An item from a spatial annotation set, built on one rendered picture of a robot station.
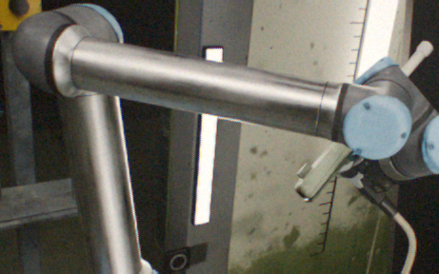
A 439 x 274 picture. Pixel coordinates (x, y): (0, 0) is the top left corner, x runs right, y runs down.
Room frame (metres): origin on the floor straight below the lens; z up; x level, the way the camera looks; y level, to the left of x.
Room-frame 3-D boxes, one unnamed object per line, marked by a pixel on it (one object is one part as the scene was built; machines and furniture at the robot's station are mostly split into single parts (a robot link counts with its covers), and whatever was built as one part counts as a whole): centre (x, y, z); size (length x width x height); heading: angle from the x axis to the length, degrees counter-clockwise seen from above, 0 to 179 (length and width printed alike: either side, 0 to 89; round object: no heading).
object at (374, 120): (0.85, 0.17, 1.43); 0.68 x 0.12 x 0.12; 80
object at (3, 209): (1.47, 0.73, 0.95); 0.26 x 0.15 x 0.32; 129
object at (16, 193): (1.48, 0.74, 0.78); 0.31 x 0.23 x 0.01; 129
